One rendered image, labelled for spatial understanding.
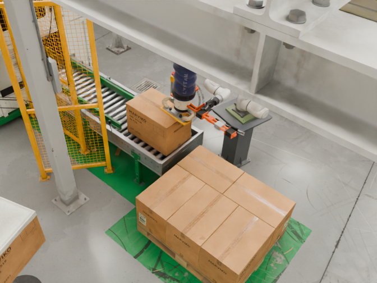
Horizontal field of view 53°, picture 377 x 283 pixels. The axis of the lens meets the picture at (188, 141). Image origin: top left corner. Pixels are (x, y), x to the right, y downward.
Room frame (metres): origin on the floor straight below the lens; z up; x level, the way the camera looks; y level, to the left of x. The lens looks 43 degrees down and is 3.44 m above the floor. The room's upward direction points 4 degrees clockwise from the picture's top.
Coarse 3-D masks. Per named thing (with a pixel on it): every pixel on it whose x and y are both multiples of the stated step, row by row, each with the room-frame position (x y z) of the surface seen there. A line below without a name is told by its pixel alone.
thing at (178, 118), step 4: (168, 104) 3.03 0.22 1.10; (160, 108) 2.96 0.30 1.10; (164, 108) 2.95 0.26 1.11; (168, 108) 2.96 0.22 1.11; (172, 108) 2.96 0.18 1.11; (168, 112) 2.90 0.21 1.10; (172, 116) 2.85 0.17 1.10; (176, 116) 2.85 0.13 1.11; (180, 116) 2.84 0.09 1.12; (176, 120) 2.82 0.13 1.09; (180, 120) 2.80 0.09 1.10; (184, 124) 2.75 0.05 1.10
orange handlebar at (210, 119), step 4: (196, 88) 3.18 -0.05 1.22; (172, 96) 3.02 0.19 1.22; (192, 104) 2.91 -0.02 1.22; (192, 108) 2.85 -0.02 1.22; (204, 116) 2.75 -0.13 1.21; (208, 116) 2.76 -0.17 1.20; (212, 116) 2.75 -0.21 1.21; (208, 120) 2.71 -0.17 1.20; (212, 120) 2.73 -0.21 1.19; (216, 120) 2.71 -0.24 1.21; (220, 128) 2.61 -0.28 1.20; (224, 128) 2.63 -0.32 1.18; (232, 136) 2.52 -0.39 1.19
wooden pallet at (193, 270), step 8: (144, 232) 2.21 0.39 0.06; (152, 240) 2.15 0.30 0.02; (160, 240) 2.08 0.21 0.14; (160, 248) 2.07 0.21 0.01; (168, 248) 2.07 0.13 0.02; (176, 256) 1.95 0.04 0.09; (264, 256) 1.99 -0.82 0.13; (184, 264) 1.89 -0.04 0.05; (192, 272) 1.83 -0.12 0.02; (200, 272) 1.77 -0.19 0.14; (200, 280) 1.76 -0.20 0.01; (208, 280) 1.76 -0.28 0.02
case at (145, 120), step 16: (144, 96) 3.35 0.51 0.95; (160, 96) 3.37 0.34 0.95; (128, 112) 3.19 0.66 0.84; (144, 112) 3.07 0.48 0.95; (160, 112) 3.09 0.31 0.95; (128, 128) 3.20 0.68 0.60; (144, 128) 3.04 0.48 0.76; (160, 128) 2.90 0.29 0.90; (176, 128) 2.96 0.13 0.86; (160, 144) 2.90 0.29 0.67; (176, 144) 2.97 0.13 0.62
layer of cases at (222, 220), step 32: (192, 160) 2.82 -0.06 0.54; (224, 160) 2.86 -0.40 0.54; (160, 192) 2.36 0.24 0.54; (192, 192) 2.39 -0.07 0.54; (224, 192) 2.42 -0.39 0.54; (256, 192) 2.44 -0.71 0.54; (160, 224) 2.08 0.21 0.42; (192, 224) 2.02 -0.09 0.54; (224, 224) 2.04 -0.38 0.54; (256, 224) 2.06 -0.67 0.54; (192, 256) 1.84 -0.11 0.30; (224, 256) 1.72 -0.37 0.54; (256, 256) 1.80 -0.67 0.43
